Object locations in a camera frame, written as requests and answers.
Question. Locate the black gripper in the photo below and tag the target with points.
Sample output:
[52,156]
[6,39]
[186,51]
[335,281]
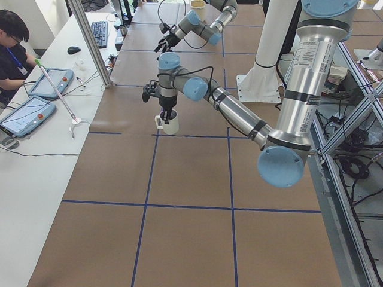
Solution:
[169,37]
[166,104]

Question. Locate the white ceramic mug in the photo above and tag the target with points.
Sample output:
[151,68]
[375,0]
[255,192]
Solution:
[172,127]

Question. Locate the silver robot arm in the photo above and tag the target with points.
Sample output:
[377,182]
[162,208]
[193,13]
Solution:
[192,22]
[285,148]

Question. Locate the cream white plastic bin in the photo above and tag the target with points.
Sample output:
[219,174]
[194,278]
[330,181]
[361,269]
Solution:
[199,6]

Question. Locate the black computer keyboard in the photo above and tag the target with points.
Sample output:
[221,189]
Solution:
[100,32]

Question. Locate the black computer mouse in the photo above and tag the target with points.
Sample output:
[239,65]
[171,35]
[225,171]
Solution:
[73,50]

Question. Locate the purple thin rod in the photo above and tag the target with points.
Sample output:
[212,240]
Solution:
[75,119]

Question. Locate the lower teach pendant tablet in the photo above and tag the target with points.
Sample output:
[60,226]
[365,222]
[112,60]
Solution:
[27,117]

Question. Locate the seated person black shirt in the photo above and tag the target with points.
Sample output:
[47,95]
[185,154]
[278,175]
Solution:
[16,63]

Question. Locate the stack of magazines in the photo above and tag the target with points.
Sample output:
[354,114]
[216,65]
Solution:
[336,75]

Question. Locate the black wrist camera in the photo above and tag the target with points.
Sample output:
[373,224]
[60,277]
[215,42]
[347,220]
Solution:
[164,27]
[150,90]

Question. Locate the aluminium frame post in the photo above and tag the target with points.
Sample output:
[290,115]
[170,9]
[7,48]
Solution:
[80,15]

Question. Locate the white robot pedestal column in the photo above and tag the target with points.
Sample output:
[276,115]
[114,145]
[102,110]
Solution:
[260,84]

